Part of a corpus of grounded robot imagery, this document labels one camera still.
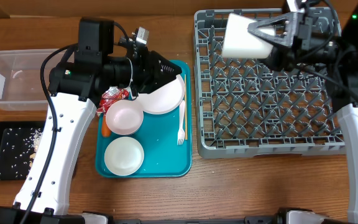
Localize white plastic fork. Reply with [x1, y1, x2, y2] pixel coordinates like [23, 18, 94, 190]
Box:
[177, 100, 185, 146]

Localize large white plate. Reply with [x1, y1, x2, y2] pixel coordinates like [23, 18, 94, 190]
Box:
[135, 75, 185, 114]

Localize white plastic cup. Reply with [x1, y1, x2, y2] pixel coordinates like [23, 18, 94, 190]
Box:
[221, 13, 273, 59]

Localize teal plastic tray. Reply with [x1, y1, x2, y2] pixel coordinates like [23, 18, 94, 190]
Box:
[94, 59, 193, 179]

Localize clear plastic bin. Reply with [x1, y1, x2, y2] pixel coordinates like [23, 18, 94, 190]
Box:
[0, 49, 55, 111]

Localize wooden chopstick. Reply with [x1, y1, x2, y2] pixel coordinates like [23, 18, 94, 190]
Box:
[184, 76, 188, 140]

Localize grey dishwasher rack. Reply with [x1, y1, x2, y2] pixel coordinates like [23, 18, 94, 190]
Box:
[194, 9, 346, 159]

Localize pink bowl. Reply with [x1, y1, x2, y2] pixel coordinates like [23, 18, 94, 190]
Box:
[106, 100, 144, 135]

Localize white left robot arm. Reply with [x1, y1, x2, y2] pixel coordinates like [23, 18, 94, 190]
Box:
[0, 17, 181, 224]

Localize orange carrot piece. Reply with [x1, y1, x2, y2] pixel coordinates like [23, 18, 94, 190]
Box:
[101, 116, 111, 138]

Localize light green bowl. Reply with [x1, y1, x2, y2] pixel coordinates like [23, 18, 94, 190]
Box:
[104, 137, 144, 176]

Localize rice and peanut scraps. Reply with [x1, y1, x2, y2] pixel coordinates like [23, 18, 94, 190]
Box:
[29, 128, 43, 168]

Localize black food waste tray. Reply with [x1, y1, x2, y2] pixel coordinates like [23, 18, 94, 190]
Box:
[0, 121, 45, 180]

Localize red snack wrapper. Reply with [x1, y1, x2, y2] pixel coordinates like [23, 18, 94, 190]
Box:
[96, 87, 129, 116]

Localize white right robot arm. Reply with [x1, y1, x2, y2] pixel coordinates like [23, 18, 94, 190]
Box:
[247, 1, 358, 223]

